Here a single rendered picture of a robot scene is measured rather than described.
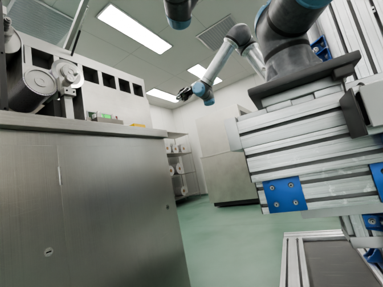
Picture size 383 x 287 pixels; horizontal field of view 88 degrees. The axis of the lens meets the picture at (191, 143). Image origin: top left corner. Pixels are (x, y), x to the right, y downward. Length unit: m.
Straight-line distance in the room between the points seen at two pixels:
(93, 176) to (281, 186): 0.60
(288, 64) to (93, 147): 0.66
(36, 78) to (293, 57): 1.00
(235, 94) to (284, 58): 4.95
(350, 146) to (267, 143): 0.16
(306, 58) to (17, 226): 0.82
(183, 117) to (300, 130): 5.74
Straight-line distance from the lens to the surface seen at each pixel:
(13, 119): 0.70
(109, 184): 0.80
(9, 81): 1.26
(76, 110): 1.23
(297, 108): 0.54
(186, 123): 6.11
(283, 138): 0.53
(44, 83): 1.13
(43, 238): 0.71
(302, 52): 0.59
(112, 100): 1.74
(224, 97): 5.62
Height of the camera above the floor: 0.64
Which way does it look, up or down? 9 degrees up
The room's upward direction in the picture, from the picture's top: 12 degrees counter-clockwise
